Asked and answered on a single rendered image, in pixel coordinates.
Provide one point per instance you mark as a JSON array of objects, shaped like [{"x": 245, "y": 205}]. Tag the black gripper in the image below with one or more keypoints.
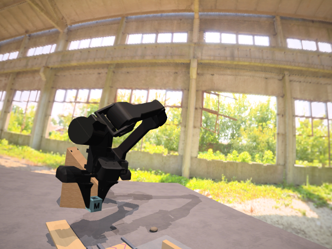
[{"x": 72, "y": 174}]

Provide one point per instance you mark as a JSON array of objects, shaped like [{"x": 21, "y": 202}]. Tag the light blue letter cube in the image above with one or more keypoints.
[{"x": 95, "y": 204}]

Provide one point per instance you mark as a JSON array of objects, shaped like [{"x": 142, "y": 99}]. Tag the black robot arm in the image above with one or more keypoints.
[{"x": 120, "y": 119}]

